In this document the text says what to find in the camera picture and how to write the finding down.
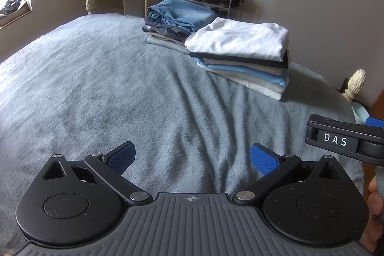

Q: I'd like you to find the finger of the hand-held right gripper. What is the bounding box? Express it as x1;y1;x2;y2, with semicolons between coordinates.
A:
304;113;384;154
365;117;384;128

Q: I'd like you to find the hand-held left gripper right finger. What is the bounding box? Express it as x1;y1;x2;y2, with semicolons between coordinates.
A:
232;143;344;206

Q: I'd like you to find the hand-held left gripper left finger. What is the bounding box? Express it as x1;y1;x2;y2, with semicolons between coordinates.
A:
42;141;153;206

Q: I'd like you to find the stack of folded denim clothes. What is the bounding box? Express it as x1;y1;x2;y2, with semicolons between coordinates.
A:
142;0;217;54

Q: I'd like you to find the dark clothes pile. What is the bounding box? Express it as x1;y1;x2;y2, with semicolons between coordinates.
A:
0;0;23;15

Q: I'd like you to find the person's right hand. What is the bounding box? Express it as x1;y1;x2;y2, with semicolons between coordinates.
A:
361;176;384;252

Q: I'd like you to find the pale blue basin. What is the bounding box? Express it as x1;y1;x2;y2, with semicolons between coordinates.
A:
350;102;370;125

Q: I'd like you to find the stack of folded light shirts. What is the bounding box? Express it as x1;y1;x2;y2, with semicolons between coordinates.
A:
189;49;291;101

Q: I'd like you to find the metal shoe rack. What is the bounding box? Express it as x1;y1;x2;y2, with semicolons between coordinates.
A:
184;0;235;19

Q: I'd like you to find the cardboard box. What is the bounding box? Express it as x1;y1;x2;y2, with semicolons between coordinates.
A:
0;1;33;28

